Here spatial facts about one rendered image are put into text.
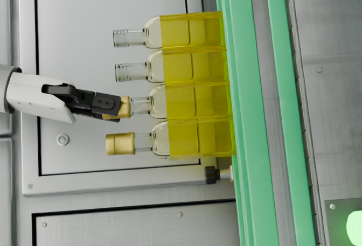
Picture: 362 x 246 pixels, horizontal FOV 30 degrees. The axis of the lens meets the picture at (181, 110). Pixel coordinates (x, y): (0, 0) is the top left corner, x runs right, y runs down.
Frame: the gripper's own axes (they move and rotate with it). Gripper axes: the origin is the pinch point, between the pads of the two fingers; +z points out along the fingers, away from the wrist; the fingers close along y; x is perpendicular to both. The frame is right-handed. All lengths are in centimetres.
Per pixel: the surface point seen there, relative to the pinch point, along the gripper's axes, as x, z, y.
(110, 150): -6.8, 2.0, 1.2
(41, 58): 9.7, -15.5, -12.9
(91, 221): -16.9, -0.8, -15.8
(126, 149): -6.2, 4.4, 1.2
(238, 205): -11.0, 23.0, -2.9
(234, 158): -3.8, 21.2, -3.1
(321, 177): -7.7, 31.6, 15.7
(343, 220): -12.8, 35.1, 16.0
